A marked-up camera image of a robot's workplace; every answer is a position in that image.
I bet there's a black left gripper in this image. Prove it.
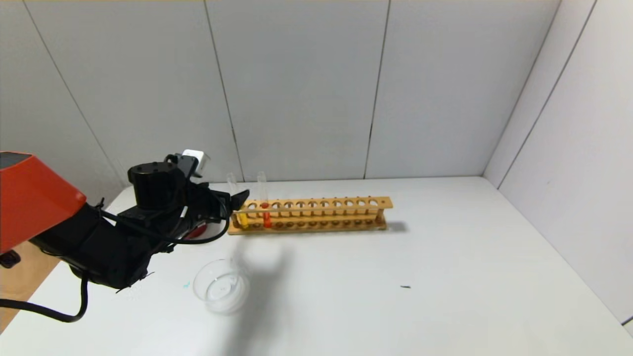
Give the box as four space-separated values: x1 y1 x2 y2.
188 189 250 223

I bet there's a test tube with yellow pigment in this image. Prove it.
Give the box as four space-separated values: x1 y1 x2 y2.
226 173 250 229

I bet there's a wooden test tube rack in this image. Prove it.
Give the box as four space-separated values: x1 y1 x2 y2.
223 196 394 235

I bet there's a thick black cable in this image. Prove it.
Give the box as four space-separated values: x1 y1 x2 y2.
0 277 90 323

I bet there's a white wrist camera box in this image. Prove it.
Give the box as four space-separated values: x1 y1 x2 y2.
182 150 211 178

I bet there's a clear glass dish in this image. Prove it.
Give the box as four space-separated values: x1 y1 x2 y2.
192 258 251 315

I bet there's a test tube with red pigment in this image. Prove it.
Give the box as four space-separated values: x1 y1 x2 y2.
257 171 272 229

